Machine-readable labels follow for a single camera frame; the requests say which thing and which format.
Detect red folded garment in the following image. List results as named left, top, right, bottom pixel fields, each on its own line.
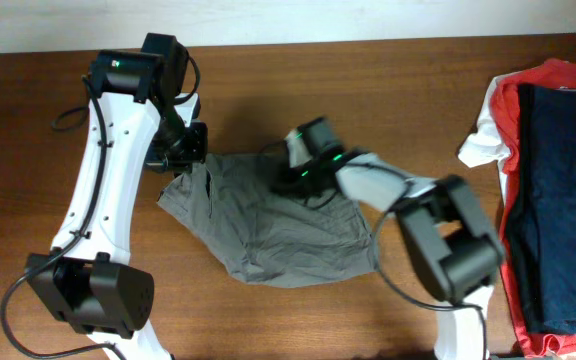
left=484, top=59, right=576, bottom=357

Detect right black cable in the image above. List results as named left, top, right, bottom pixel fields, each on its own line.
left=257, top=139, right=489, bottom=360

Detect black folded garment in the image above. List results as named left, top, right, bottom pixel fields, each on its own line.
left=505, top=84, right=547, bottom=333

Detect white folded garment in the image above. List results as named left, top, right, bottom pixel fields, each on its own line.
left=457, top=72, right=515, bottom=204

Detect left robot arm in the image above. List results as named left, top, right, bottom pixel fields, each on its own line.
left=22, top=33, right=208, bottom=359

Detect left black cable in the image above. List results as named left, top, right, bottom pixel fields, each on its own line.
left=0, top=49, right=202, bottom=360

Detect black cable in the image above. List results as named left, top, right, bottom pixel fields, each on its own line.
left=257, top=139, right=489, bottom=360
left=0, top=49, right=202, bottom=360

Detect grey shorts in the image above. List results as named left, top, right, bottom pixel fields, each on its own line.
left=158, top=154, right=377, bottom=288

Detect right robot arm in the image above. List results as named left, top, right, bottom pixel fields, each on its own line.
left=273, top=117, right=506, bottom=359

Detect navy blue folded garment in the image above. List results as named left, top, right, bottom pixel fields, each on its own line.
left=530, top=87, right=576, bottom=334

